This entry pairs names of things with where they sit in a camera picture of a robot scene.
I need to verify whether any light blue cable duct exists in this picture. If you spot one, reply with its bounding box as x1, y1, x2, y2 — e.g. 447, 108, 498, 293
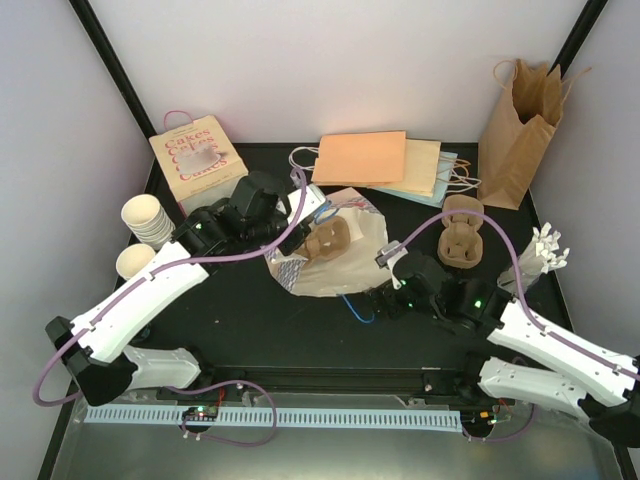
84, 404, 462, 433

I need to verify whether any near paper cup stack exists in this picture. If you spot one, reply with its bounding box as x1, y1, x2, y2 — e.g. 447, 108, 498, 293
115, 244, 156, 280

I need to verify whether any black frame post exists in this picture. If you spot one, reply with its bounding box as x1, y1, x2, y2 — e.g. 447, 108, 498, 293
68, 0, 157, 139
551, 0, 609, 77

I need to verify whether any left black frame post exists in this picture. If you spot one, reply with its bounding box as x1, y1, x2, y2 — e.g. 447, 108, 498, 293
68, 0, 157, 139

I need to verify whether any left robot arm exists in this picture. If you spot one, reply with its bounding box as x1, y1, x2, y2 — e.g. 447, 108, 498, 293
46, 168, 327, 406

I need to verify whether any orange flat paper bag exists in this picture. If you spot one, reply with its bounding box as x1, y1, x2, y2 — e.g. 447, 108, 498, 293
288, 131, 407, 187

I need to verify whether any right black frame post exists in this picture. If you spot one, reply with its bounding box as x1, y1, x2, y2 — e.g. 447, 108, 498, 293
551, 0, 609, 77

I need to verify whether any far paper cup stack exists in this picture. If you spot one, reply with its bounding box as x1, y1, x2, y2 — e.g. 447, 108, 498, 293
121, 194, 175, 251

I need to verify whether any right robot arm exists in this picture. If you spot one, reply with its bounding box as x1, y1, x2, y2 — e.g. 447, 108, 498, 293
370, 242, 639, 448

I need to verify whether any grey pulp cup carrier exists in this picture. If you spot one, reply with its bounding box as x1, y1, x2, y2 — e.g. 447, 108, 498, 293
300, 217, 351, 261

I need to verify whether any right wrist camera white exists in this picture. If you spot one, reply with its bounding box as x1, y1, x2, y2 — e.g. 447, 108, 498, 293
375, 240, 407, 271

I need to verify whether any Cakes printed paper bag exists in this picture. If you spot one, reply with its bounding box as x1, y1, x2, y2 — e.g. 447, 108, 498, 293
149, 110, 248, 215

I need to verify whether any tan flat paper bag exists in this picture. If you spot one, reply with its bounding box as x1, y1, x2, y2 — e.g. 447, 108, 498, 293
374, 139, 441, 196

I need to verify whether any paper cup stack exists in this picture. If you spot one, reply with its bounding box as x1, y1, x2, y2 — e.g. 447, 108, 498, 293
115, 244, 156, 280
121, 194, 175, 251

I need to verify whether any standing brown paper bag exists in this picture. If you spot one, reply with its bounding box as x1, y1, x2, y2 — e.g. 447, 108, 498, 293
477, 59, 580, 210

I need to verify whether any blue checkered paper bag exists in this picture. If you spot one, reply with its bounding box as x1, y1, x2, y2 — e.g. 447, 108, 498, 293
266, 187, 391, 299

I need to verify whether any light blue flat paper bag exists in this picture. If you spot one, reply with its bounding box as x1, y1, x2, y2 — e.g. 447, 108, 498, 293
375, 152, 481, 208

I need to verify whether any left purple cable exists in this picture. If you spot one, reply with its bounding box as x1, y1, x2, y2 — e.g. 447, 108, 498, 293
32, 167, 309, 447

